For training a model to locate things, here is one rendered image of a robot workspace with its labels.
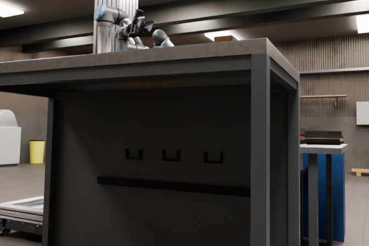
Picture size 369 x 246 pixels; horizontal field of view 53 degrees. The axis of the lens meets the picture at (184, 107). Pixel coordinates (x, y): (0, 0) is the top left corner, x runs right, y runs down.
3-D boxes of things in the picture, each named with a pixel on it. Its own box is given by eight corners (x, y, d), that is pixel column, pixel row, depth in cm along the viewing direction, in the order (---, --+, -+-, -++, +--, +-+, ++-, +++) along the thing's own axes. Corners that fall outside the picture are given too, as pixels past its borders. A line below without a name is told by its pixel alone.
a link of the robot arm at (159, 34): (158, 23, 308) (198, 67, 305) (160, 27, 319) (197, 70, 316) (147, 32, 308) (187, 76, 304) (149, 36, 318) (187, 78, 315)
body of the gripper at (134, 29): (145, 35, 222) (135, 39, 232) (147, 22, 223) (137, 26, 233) (134, 31, 217) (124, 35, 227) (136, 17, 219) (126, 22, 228)
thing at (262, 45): (299, 83, 150) (299, 73, 150) (266, 52, 96) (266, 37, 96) (54, 93, 205) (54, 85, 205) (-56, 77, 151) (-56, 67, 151)
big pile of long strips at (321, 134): (344, 138, 328) (344, 131, 328) (342, 138, 292) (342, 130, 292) (254, 137, 361) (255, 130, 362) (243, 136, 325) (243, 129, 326)
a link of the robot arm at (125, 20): (124, 21, 278) (146, 62, 249) (110, 18, 271) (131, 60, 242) (129, 7, 272) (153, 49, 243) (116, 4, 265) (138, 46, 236)
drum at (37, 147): (37, 162, 997) (38, 139, 1001) (47, 162, 979) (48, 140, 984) (24, 162, 963) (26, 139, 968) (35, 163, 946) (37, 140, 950)
